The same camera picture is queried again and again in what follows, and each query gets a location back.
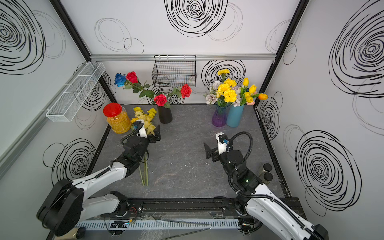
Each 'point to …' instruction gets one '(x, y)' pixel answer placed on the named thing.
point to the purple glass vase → (219, 117)
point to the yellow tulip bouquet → (248, 92)
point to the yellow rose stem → (147, 119)
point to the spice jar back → (267, 167)
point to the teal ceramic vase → (234, 115)
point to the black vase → (165, 115)
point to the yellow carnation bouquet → (224, 93)
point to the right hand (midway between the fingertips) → (214, 141)
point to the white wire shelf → (67, 106)
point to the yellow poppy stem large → (150, 112)
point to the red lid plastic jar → (117, 118)
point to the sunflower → (134, 119)
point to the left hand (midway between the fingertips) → (152, 125)
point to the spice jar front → (267, 177)
